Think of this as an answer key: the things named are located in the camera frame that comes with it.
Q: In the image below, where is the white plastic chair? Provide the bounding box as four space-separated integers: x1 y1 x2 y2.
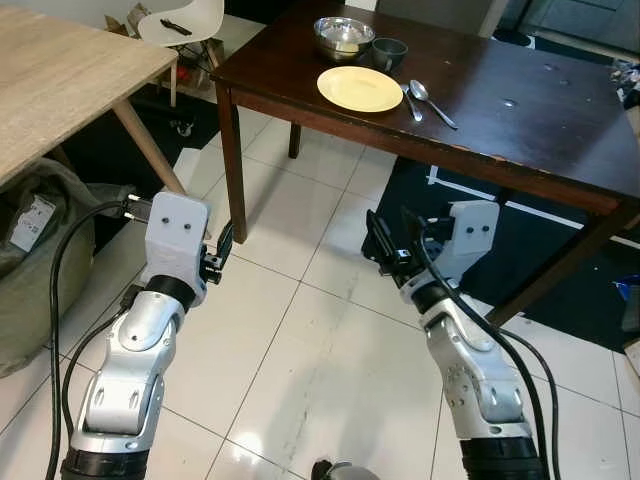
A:
137 0 227 107

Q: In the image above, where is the grey robot foot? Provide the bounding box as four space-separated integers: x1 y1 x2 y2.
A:
310 459 382 480

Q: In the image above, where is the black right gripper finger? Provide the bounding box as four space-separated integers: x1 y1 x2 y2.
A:
364 209 400 272

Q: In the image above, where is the small silver fork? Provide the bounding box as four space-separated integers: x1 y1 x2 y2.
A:
401 84 424 124

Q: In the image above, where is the brown cardboard box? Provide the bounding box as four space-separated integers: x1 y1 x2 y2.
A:
104 0 152 42

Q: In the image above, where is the white bean bag label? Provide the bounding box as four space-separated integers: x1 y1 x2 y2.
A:
9 192 57 253

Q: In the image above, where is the large silver spoon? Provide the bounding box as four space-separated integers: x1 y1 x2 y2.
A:
409 79 460 131

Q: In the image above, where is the light wooden table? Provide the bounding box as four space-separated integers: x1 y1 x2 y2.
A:
0 8 187 197

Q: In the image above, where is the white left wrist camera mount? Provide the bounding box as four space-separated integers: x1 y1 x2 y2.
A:
143 192 212 292

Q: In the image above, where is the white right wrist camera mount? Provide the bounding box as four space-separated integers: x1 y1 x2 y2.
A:
420 200 501 287

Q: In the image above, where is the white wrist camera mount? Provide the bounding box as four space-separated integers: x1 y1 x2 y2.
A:
143 192 212 292
420 200 501 287

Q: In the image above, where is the pile of black clutter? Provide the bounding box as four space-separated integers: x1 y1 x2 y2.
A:
611 58 640 107

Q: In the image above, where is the stainless steel bowl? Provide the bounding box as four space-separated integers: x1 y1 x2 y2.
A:
313 17 376 63

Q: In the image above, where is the dark floor rug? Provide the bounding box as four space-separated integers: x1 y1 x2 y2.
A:
374 154 640 353

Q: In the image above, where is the dark wooden dining table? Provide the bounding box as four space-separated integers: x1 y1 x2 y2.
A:
212 0 640 327

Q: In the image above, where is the yellow round plate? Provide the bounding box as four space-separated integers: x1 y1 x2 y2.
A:
317 66 404 114

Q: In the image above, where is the dark grey cup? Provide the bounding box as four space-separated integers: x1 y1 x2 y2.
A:
371 37 409 75

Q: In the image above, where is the olive green bean bag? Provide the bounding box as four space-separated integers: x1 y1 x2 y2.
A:
0 158 133 378

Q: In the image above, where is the small black object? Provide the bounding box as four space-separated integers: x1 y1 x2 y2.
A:
159 18 194 38

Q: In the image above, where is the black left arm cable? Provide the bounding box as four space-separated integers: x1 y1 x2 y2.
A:
44 196 152 480

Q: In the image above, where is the round black stand base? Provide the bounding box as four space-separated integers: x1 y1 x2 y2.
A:
494 27 542 48

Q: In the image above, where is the blue plastic bin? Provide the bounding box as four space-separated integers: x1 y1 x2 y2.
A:
612 274 640 303

